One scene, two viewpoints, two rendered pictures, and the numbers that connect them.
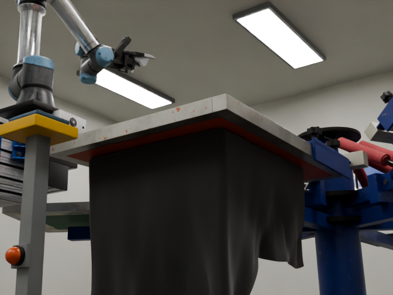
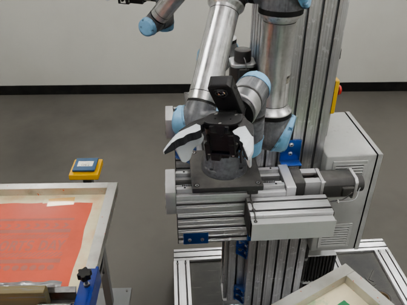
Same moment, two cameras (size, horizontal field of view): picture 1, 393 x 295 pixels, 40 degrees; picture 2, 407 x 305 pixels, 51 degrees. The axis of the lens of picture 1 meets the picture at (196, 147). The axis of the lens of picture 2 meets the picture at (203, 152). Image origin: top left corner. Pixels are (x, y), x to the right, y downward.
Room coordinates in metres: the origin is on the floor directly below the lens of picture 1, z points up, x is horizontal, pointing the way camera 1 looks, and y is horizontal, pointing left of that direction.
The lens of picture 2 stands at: (2.85, -0.13, 2.06)
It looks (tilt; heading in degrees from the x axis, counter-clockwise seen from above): 32 degrees down; 145
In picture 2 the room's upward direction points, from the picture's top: straight up
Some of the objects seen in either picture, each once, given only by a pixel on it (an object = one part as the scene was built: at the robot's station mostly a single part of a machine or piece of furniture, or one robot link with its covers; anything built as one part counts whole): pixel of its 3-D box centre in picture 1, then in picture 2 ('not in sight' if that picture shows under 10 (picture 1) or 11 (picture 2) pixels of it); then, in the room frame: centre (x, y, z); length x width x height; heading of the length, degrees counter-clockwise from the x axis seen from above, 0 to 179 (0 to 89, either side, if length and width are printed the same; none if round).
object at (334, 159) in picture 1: (326, 160); not in sight; (1.66, -0.41, 0.98); 0.30 x 0.05 x 0.07; 146
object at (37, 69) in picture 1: (37, 74); not in sight; (1.93, 0.61, 1.42); 0.13 x 0.12 x 0.14; 35
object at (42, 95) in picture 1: (35, 101); (224, 154); (1.93, 0.60, 1.31); 0.15 x 0.15 x 0.10
